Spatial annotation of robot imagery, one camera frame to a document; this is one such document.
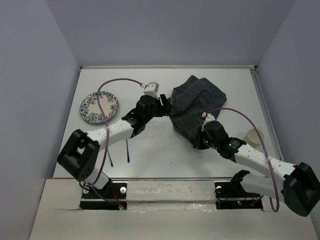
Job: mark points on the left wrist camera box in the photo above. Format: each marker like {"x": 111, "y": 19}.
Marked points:
{"x": 151, "y": 88}

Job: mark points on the blue floral plate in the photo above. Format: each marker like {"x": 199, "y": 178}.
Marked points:
{"x": 90, "y": 111}

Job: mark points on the dark checked cloth napkin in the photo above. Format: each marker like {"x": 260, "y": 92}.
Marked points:
{"x": 189, "y": 101}

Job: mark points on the pale yellow paper cup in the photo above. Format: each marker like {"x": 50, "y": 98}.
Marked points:
{"x": 253, "y": 138}

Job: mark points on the iridescent fork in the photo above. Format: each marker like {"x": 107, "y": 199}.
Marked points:
{"x": 110, "y": 159}

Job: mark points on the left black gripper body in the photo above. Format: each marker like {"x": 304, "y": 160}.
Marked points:
{"x": 156, "y": 111}

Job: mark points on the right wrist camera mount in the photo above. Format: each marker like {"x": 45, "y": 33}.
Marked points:
{"x": 207, "y": 117}

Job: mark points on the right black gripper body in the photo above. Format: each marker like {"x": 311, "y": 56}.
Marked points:
{"x": 203, "y": 142}

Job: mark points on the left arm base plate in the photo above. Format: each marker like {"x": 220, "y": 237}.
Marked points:
{"x": 114, "y": 199}

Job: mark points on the iridescent spoon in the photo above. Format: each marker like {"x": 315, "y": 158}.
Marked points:
{"x": 127, "y": 151}

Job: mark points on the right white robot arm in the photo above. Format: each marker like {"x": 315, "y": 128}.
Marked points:
{"x": 296, "y": 185}

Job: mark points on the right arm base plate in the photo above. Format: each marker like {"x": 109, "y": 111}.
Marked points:
{"x": 230, "y": 195}

